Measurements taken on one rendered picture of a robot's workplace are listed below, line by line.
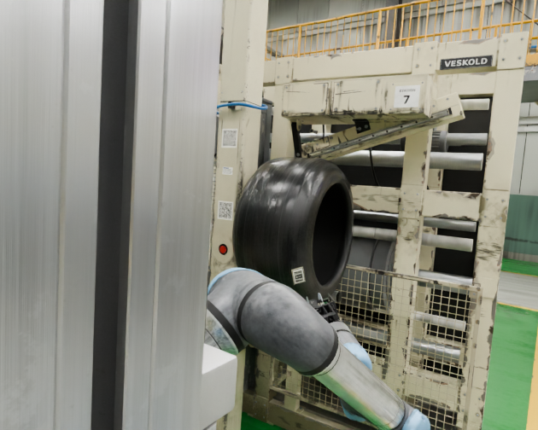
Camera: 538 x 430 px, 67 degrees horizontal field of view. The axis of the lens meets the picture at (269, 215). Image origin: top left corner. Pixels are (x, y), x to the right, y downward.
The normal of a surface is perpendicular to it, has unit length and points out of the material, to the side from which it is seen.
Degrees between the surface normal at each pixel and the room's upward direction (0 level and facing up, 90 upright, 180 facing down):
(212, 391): 90
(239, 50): 90
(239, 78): 90
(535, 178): 90
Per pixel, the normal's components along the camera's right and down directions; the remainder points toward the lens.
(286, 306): 0.18, -0.59
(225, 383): 0.81, 0.11
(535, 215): -0.57, 0.04
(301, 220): 0.23, -0.09
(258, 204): -0.44, -0.34
